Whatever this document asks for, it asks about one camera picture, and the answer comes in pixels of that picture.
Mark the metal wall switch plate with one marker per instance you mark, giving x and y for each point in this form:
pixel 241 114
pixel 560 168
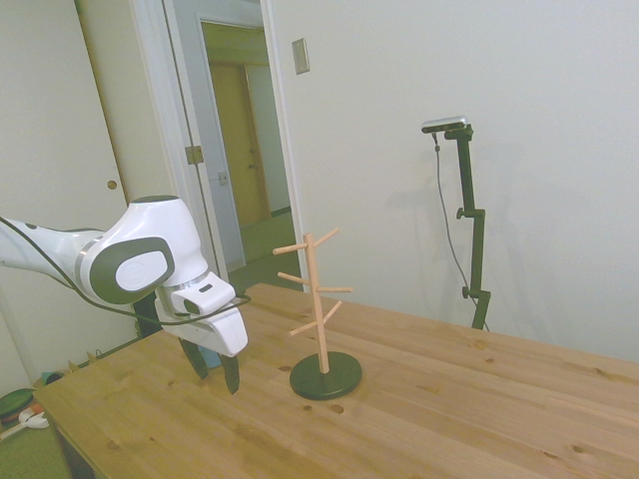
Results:
pixel 300 56

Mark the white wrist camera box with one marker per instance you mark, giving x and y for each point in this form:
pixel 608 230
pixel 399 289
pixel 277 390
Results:
pixel 209 292

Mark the wooden mug tree black base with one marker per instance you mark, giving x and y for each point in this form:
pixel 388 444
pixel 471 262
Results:
pixel 327 384

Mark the blue enamel mug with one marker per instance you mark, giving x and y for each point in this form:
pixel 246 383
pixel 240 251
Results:
pixel 212 360

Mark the cream closet door with knob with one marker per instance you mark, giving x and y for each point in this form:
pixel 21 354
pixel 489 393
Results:
pixel 50 100

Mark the white plastic floor item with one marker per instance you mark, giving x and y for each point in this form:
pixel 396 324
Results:
pixel 36 420

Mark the black tall speaker box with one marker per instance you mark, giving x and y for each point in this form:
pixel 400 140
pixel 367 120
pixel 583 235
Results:
pixel 145 329

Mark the white open door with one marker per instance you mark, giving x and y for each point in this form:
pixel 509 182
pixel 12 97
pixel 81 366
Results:
pixel 187 75

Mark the brass door hinge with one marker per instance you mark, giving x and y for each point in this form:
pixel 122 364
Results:
pixel 194 155

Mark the black jointed camera stand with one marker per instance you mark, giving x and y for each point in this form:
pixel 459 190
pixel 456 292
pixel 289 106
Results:
pixel 476 259

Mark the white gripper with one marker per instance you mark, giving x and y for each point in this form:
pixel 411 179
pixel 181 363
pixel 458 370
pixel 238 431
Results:
pixel 224 334

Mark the wooden hallway door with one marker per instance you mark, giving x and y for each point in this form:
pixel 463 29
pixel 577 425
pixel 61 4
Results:
pixel 239 149

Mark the grey exterior camera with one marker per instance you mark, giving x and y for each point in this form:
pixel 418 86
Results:
pixel 444 125

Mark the green round floor item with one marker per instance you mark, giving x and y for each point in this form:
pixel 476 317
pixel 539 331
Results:
pixel 15 404

